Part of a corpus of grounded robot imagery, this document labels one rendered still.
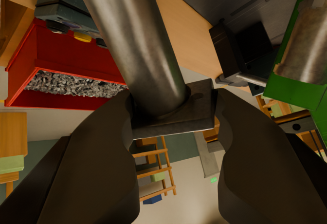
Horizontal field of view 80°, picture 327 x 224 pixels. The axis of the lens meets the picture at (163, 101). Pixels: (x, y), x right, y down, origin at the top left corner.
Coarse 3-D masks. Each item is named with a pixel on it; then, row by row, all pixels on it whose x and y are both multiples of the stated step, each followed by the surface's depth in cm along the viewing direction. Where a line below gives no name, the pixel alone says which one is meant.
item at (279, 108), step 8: (256, 96) 291; (264, 104) 284; (272, 104) 269; (280, 104) 242; (288, 104) 245; (264, 112) 280; (280, 112) 264; (288, 112) 236; (304, 136) 237; (312, 136) 224; (320, 136) 224; (312, 144) 234; (320, 144) 234; (320, 152) 219
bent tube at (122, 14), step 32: (96, 0) 8; (128, 0) 8; (128, 32) 8; (160, 32) 9; (128, 64) 9; (160, 64) 9; (160, 96) 10; (192, 96) 11; (160, 128) 10; (192, 128) 10
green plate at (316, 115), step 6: (324, 96) 17; (324, 102) 17; (318, 108) 17; (324, 108) 17; (312, 114) 17; (318, 114) 17; (324, 114) 17; (318, 120) 17; (324, 120) 17; (318, 126) 17; (324, 126) 17; (324, 132) 17; (324, 138) 17
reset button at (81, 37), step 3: (75, 33) 27; (78, 33) 27; (81, 33) 27; (75, 36) 28; (78, 36) 27; (81, 36) 27; (84, 36) 28; (87, 36) 28; (78, 39) 28; (81, 39) 28; (84, 39) 28; (87, 39) 28; (90, 39) 28
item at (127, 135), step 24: (120, 96) 11; (96, 120) 9; (120, 120) 9; (72, 144) 8; (96, 144) 8; (120, 144) 8; (72, 168) 7; (96, 168) 7; (120, 168) 7; (72, 192) 6; (96, 192) 6; (120, 192) 6; (48, 216) 5; (72, 216) 5; (96, 216) 5; (120, 216) 6
